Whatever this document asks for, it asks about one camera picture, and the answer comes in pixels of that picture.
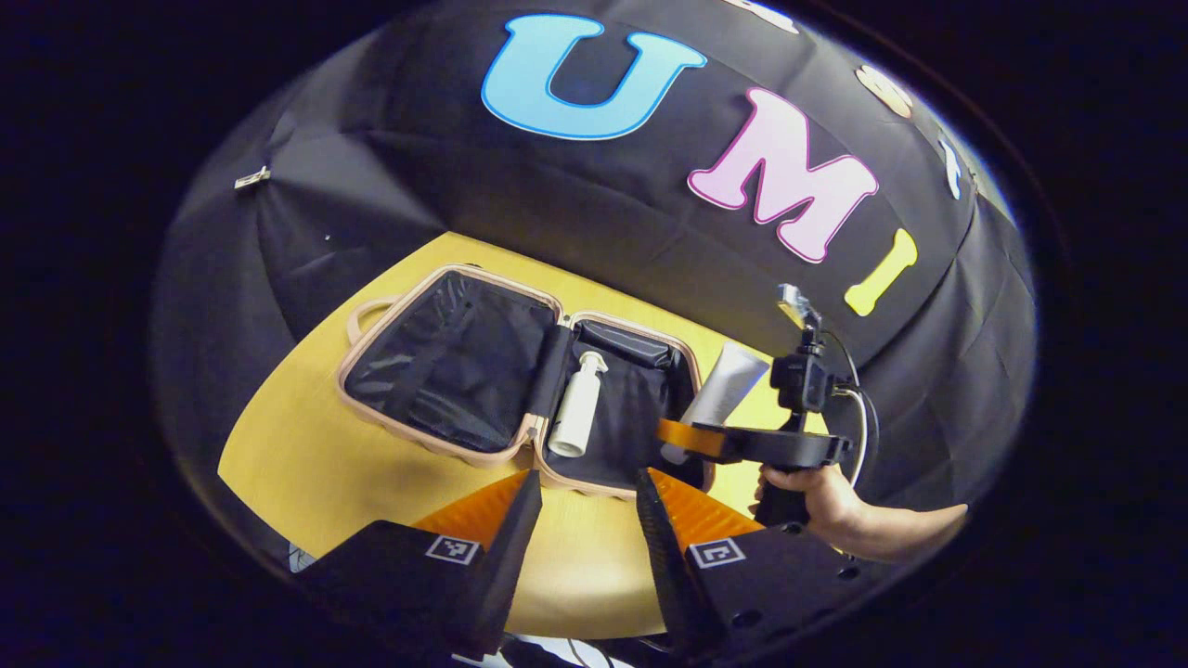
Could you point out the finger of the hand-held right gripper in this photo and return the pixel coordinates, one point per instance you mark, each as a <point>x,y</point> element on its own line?
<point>691,437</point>

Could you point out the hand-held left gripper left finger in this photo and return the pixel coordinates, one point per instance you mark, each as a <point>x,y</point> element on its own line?
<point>506,575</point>

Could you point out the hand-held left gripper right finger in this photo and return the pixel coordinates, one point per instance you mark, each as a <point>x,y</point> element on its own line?
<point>668,575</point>

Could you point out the white squeeze tube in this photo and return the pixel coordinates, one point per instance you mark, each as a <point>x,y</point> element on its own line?
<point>729,390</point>

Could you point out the white pump bottle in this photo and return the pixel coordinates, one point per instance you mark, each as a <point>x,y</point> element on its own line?
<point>577,408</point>

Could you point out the pink suitcase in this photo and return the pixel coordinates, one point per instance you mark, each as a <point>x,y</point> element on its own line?
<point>464,371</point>

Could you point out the black backdrop cloth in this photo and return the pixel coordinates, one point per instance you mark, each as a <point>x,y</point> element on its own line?
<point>594,204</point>

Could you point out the metal backdrop clip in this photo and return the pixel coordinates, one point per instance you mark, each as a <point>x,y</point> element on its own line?
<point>252,177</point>

